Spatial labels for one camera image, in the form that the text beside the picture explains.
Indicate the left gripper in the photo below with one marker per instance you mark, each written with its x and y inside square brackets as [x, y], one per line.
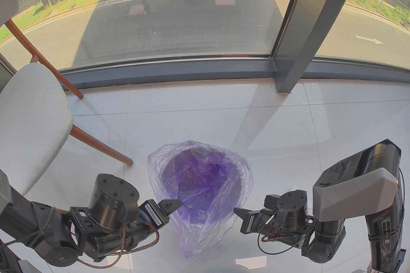
[153, 214]

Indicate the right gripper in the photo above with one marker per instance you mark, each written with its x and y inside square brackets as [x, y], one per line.
[259, 222]

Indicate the purple plastic bag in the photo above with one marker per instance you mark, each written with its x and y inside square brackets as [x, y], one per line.
[205, 233]

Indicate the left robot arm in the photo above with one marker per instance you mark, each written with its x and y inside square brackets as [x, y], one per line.
[109, 201]

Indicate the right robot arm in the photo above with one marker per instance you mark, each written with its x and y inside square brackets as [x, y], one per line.
[352, 195]

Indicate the white chair with wooden legs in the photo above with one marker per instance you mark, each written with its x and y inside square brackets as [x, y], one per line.
[32, 111]

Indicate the window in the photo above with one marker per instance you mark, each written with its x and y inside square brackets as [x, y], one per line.
[192, 25]

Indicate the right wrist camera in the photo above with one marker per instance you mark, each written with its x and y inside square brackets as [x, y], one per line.
[272, 203]

